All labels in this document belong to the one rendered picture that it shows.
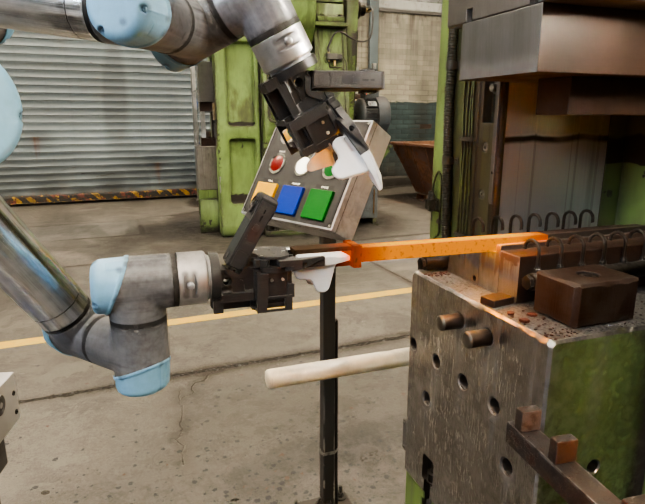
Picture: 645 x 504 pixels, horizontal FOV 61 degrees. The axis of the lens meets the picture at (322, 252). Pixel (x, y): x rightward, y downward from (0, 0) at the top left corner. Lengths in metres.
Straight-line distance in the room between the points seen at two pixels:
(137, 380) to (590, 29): 0.82
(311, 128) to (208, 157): 5.13
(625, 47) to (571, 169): 0.38
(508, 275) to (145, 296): 0.56
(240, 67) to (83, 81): 3.43
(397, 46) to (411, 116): 1.21
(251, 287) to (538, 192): 0.71
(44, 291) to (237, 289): 0.25
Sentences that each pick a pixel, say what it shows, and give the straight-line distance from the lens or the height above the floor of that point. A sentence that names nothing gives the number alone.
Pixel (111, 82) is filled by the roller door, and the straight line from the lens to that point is 8.64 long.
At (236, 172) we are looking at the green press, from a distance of 5.71.
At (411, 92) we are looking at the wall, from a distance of 10.15.
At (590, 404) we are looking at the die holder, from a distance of 0.89.
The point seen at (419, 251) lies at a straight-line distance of 0.88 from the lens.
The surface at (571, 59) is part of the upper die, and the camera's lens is 0.93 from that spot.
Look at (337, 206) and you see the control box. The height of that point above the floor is 1.01.
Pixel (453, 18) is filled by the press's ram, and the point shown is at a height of 1.38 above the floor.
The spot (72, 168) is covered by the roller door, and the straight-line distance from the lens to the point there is 8.67.
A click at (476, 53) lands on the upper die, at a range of 1.01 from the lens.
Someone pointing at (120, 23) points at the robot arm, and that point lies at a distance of 0.65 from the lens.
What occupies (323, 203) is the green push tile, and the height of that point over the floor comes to 1.01.
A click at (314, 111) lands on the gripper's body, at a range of 0.76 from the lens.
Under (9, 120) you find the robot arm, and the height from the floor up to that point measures 1.20.
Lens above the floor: 1.21
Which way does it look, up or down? 14 degrees down
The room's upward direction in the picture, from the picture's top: straight up
